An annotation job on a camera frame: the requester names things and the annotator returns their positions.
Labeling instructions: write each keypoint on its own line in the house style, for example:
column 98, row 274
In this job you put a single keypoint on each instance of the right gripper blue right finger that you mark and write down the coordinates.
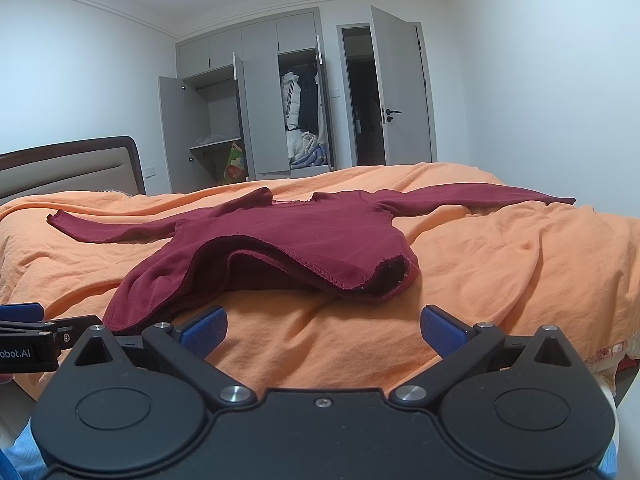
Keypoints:
column 464, row 351

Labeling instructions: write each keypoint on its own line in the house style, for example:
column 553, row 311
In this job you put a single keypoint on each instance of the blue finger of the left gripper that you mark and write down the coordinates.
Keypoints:
column 31, row 312

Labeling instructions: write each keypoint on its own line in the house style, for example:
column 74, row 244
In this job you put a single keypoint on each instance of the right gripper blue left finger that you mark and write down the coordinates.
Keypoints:
column 181, row 351

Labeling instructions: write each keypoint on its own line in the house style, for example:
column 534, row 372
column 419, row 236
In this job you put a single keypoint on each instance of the dark red long-sleeve sweater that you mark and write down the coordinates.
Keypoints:
column 342, row 243

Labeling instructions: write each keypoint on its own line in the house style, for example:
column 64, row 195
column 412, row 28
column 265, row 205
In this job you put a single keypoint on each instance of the pile of white clothes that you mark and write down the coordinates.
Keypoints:
column 300, row 143

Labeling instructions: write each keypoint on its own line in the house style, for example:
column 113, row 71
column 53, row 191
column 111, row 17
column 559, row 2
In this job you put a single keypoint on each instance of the orange bed cover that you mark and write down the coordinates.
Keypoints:
column 519, row 267

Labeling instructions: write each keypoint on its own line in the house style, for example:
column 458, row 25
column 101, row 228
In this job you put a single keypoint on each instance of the brown padded bed headboard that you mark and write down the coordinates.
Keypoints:
column 96, row 165

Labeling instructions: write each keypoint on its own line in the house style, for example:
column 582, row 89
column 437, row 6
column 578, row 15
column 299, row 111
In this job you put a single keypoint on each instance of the colourful green red bag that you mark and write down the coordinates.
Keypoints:
column 235, row 170

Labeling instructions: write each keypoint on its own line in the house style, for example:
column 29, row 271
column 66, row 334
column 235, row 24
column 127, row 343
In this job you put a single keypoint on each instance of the blue striped folded cloth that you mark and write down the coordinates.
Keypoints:
column 318, row 156

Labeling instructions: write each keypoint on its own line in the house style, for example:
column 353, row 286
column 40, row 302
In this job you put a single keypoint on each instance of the grey room door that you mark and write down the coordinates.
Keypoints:
column 403, row 89

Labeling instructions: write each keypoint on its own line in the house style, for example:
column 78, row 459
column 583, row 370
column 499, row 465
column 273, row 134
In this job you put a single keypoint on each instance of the grey built-in wardrobe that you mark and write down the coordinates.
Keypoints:
column 228, row 88

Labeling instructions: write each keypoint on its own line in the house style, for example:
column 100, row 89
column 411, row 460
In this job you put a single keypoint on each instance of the dark hanging garment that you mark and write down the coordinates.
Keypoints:
column 308, row 108

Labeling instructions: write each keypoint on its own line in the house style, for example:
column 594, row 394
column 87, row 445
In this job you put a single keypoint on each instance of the white wall socket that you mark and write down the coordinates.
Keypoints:
column 149, row 172

